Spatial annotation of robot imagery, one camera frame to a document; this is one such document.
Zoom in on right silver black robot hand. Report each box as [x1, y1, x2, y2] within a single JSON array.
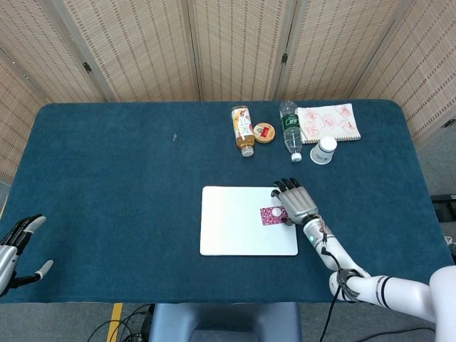
[[270, 177, 319, 227]]

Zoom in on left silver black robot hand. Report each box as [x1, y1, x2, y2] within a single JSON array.
[[0, 213, 54, 296]]

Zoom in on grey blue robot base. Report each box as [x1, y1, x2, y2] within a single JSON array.
[[148, 302, 303, 342]]

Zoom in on white rectangular board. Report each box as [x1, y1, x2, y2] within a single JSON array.
[[199, 185, 299, 257]]

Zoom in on white paper cup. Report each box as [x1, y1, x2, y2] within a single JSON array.
[[309, 136, 338, 165]]

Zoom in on clear green label water bottle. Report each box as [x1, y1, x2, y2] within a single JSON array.
[[279, 100, 304, 163]]

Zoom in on round orange lidded tin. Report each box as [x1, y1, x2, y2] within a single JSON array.
[[253, 122, 276, 145]]

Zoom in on spiral notebook with red drawings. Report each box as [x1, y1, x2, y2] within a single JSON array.
[[295, 103, 362, 145]]

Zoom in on amber tea plastic bottle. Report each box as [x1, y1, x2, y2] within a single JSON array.
[[231, 105, 257, 158]]

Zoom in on blue felt table cloth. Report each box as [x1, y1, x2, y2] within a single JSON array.
[[0, 99, 456, 306]]

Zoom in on yellow floor tape strip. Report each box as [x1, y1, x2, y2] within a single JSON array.
[[106, 302, 124, 342]]

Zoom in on bamboo folding screen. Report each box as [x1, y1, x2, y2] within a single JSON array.
[[0, 0, 456, 186]]

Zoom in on right arm wiring cable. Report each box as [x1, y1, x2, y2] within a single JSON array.
[[318, 227, 361, 342]]

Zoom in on black floor cables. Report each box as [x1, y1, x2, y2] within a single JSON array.
[[87, 303, 156, 342]]

